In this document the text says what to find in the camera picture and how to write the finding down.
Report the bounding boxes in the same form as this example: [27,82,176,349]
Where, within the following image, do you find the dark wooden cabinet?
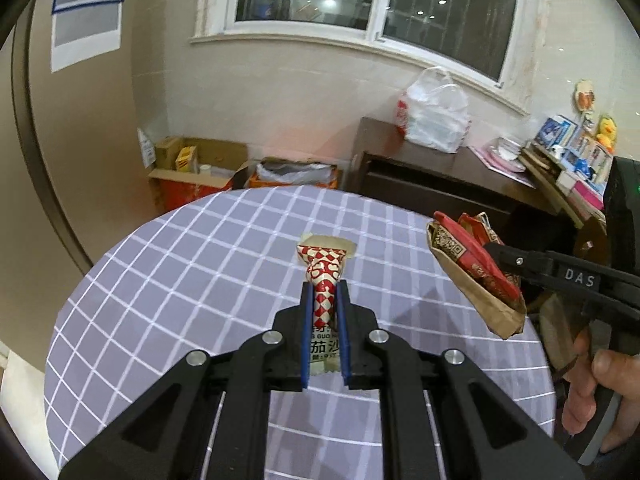
[345,117,576,248]

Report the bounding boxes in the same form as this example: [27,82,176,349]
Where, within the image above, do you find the red paper fast-food bag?
[426,211,526,340]

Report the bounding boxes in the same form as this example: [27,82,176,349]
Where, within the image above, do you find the purple checkered tablecloth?
[44,186,555,464]

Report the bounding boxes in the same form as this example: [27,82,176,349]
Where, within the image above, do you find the white framed window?
[193,0,550,115]

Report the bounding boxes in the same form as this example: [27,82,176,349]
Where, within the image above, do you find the open cardboard box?
[149,136,250,214]

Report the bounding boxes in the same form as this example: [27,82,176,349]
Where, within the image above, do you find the yellow duck toy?
[596,115,617,154]

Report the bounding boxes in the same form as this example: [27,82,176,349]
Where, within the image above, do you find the person's right hand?
[561,327,640,453]

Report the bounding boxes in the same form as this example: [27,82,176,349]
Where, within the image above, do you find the orange box with plastic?
[245,157,342,190]

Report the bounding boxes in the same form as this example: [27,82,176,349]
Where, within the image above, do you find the white plastic bag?
[395,66,471,154]

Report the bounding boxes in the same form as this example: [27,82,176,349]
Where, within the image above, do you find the blue white wall poster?
[51,0,125,73]

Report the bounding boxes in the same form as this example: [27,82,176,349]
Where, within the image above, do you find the brown wooden desk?
[518,148,605,229]

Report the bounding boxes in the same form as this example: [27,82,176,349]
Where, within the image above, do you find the stacked white dishes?
[489,136,523,162]

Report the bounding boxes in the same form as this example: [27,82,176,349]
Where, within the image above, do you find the red white checkered wrapper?
[296,244,348,376]

